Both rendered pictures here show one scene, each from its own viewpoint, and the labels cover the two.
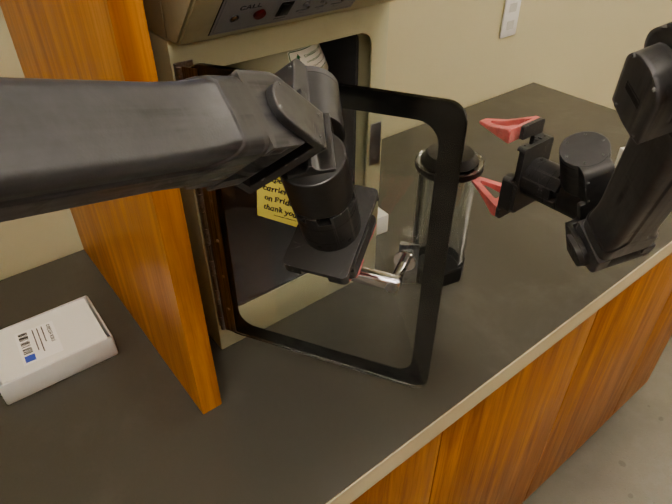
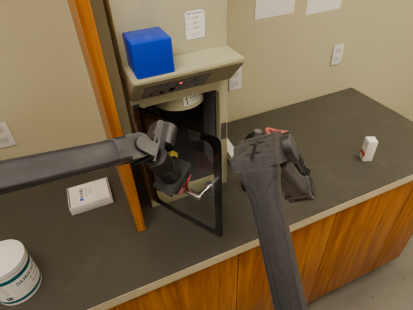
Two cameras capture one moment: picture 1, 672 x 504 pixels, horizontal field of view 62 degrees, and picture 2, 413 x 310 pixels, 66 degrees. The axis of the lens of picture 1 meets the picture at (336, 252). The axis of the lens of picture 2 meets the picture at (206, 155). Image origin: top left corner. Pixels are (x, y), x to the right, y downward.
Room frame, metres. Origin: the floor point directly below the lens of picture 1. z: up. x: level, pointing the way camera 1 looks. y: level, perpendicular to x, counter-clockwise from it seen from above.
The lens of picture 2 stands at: (-0.15, -0.27, 1.86)
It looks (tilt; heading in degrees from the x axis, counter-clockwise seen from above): 39 degrees down; 16
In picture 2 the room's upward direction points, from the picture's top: 3 degrees counter-clockwise
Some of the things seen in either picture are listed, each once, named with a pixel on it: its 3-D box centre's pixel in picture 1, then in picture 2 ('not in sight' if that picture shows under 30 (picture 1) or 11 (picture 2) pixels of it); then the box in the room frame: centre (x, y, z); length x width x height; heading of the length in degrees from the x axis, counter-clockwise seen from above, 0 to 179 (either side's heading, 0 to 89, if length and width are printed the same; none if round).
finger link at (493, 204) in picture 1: (498, 182); not in sight; (0.73, -0.24, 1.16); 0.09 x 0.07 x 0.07; 39
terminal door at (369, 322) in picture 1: (318, 244); (180, 175); (0.54, 0.02, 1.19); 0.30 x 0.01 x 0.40; 68
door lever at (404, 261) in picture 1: (368, 266); (193, 188); (0.48, -0.04, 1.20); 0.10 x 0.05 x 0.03; 68
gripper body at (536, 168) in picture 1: (544, 181); not in sight; (0.67, -0.29, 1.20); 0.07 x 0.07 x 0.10; 39
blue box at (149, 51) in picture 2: not in sight; (148, 52); (0.59, 0.09, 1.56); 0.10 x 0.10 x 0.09; 38
